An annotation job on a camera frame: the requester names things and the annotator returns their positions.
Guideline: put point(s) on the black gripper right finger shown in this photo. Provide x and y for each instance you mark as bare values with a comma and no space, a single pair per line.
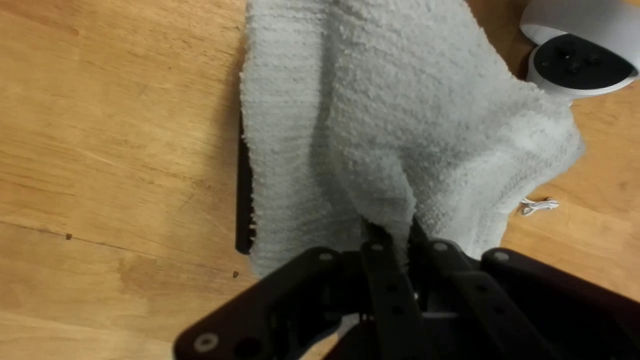
468,311

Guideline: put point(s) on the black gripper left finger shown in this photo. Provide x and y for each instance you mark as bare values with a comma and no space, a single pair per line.
394,311

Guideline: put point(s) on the black slotted box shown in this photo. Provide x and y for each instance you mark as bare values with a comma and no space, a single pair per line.
245,233

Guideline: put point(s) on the white towel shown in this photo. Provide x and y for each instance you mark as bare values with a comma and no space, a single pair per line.
391,113

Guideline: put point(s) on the white VR controller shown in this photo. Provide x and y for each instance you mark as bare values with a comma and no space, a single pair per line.
582,48

